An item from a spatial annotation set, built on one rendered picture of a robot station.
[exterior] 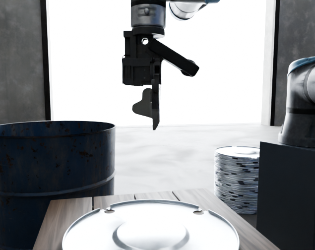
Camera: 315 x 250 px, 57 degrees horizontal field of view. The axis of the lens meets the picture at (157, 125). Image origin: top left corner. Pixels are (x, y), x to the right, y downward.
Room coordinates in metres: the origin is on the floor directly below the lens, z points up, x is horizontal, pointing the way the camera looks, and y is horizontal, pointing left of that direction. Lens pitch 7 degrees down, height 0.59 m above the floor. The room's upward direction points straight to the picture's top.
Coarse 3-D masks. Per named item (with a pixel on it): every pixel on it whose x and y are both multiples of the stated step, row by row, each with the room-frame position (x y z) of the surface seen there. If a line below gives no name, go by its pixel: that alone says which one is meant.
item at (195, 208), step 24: (96, 216) 0.54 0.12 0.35; (120, 216) 0.54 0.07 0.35; (144, 216) 0.53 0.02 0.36; (168, 216) 0.54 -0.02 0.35; (192, 216) 0.54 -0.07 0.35; (216, 216) 0.54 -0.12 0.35; (72, 240) 0.45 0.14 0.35; (96, 240) 0.45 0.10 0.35; (120, 240) 0.44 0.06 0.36; (144, 240) 0.44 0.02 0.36; (168, 240) 0.44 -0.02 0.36; (192, 240) 0.45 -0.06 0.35; (216, 240) 0.45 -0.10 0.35
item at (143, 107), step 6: (144, 90) 0.61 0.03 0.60; (150, 90) 0.61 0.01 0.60; (144, 96) 0.61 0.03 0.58; (150, 96) 0.61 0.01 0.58; (138, 102) 0.61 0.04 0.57; (144, 102) 0.61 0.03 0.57; (150, 102) 0.61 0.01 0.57; (132, 108) 0.61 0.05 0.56; (138, 108) 0.61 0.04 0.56; (144, 108) 0.61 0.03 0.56; (150, 108) 0.61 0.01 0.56; (138, 114) 0.61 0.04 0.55; (144, 114) 0.61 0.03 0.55; (150, 114) 0.61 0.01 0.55; (156, 114) 0.60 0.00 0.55; (156, 120) 0.61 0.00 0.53; (156, 126) 0.62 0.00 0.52
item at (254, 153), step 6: (216, 150) 1.52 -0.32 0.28; (222, 150) 1.52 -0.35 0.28; (228, 150) 1.52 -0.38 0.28; (234, 150) 1.49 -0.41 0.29; (240, 150) 1.49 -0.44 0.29; (246, 150) 1.49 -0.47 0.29; (252, 150) 1.49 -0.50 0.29; (258, 150) 1.52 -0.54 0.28; (228, 156) 1.38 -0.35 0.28; (234, 156) 1.36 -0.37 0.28; (240, 156) 1.38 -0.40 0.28; (246, 156) 1.38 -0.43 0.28; (252, 156) 1.38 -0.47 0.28; (258, 156) 1.38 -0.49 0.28
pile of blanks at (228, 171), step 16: (224, 160) 1.40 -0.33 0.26; (240, 160) 1.35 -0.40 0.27; (256, 160) 1.34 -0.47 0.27; (224, 176) 1.42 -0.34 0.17; (240, 176) 1.35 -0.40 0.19; (256, 176) 1.37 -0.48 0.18; (224, 192) 1.39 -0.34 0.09; (240, 192) 1.35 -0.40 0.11; (256, 192) 1.35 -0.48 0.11; (240, 208) 1.37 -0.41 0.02; (256, 208) 1.35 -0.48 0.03
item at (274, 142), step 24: (264, 144) 0.82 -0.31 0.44; (264, 168) 0.82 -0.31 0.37; (288, 168) 0.75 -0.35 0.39; (312, 168) 0.69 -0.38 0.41; (264, 192) 0.81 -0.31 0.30; (288, 192) 0.75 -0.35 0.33; (312, 192) 0.69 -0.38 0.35; (264, 216) 0.81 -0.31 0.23; (288, 216) 0.74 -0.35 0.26; (312, 216) 0.69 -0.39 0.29; (288, 240) 0.74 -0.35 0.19; (312, 240) 0.68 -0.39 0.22
